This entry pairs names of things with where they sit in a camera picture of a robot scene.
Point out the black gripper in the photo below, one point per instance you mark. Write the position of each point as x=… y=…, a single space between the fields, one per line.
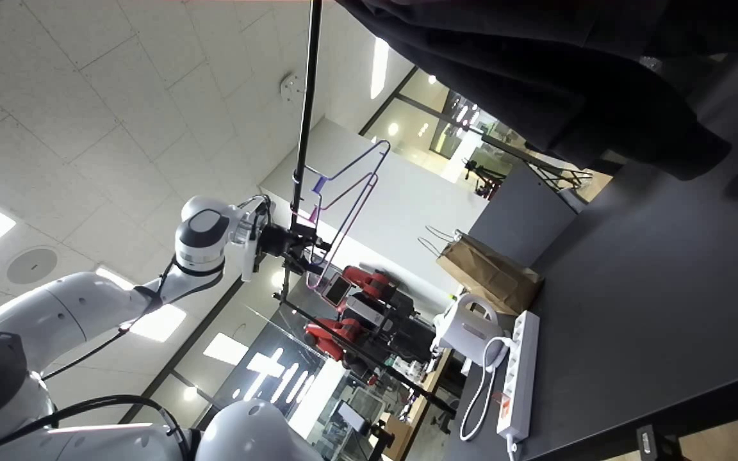
x=279 y=242

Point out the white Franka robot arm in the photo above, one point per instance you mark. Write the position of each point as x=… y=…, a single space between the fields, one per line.
x=63 y=309

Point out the black clothesline pole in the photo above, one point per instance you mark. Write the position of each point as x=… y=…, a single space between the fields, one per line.
x=305 y=104

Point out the red padded object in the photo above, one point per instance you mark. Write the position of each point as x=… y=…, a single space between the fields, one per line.
x=335 y=336
x=368 y=283

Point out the white ceiling sensor box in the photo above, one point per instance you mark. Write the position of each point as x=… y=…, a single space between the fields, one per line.
x=291 y=87

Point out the white electric kettle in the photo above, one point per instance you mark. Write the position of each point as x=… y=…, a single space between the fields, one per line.
x=468 y=328

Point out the brown cardboard box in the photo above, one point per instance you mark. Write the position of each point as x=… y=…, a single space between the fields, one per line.
x=492 y=274

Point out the wooden side table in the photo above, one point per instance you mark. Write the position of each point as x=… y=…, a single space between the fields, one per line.
x=415 y=410

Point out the white power strip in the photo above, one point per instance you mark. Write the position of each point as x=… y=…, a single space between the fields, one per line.
x=518 y=375

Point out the round ceiling speaker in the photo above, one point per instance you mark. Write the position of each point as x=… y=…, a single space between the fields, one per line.
x=32 y=264

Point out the black cloth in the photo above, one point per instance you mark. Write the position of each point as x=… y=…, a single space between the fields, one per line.
x=540 y=77

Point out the black table clamp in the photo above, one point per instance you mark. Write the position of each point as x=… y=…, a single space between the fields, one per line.
x=650 y=444

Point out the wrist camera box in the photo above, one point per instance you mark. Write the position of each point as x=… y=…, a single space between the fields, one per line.
x=251 y=233

